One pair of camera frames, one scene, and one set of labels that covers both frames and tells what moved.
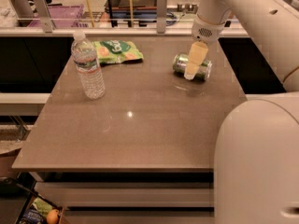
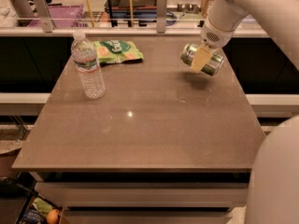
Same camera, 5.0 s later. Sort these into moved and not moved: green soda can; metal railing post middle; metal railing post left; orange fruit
Moved: green soda can
Not moved: orange fruit; metal railing post left; metal railing post middle
